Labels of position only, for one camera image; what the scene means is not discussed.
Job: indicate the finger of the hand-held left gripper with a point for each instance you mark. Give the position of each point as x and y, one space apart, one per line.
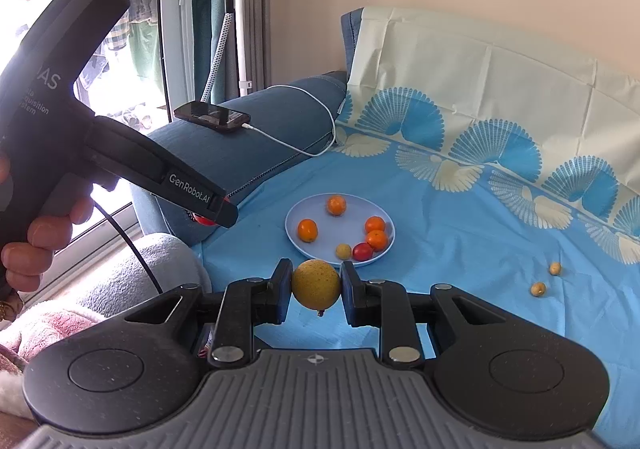
195 189

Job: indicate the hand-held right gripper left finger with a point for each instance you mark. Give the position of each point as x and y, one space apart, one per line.
280 294

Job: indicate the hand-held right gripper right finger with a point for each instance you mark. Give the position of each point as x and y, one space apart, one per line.
352 299

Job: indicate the small orange kumquat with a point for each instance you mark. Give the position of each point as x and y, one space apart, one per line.
336 205
308 230
375 224
378 241

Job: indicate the light blue plate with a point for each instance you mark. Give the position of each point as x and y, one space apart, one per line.
350 226

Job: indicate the person's left hand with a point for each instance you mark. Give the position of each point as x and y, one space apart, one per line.
50 226

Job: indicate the grey fluffy blanket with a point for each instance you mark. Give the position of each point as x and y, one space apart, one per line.
175 259

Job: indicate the black smartphone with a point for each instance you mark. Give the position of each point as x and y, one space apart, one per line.
212 115

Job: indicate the grey shoe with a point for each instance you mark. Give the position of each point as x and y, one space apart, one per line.
131 119
145 121

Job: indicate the blue fan-print cloth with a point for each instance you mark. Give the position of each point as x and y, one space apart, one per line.
450 229

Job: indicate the white steamer stand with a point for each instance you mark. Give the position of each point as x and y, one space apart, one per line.
242 39

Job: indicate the grey green curtain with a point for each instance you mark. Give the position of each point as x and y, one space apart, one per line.
260 29

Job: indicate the pink fluffy blanket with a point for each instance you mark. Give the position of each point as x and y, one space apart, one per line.
45 324

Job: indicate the white sliding door frame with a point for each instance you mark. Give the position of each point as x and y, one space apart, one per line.
175 29

